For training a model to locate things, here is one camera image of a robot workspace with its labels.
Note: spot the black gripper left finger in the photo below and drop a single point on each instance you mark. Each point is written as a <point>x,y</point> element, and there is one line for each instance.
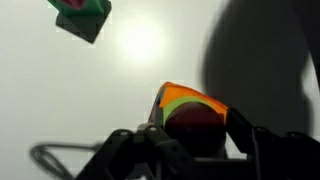
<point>140,156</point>

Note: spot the dark green foam cube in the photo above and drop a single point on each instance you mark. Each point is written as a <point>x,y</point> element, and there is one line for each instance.
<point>85,18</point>

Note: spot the magenta foam cube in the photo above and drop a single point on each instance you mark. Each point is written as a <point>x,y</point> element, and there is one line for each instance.
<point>73,2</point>

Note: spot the dark red plum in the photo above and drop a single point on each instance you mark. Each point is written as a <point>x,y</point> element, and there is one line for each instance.
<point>196,128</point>

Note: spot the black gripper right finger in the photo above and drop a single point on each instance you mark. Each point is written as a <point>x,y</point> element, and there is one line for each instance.
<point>283,156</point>

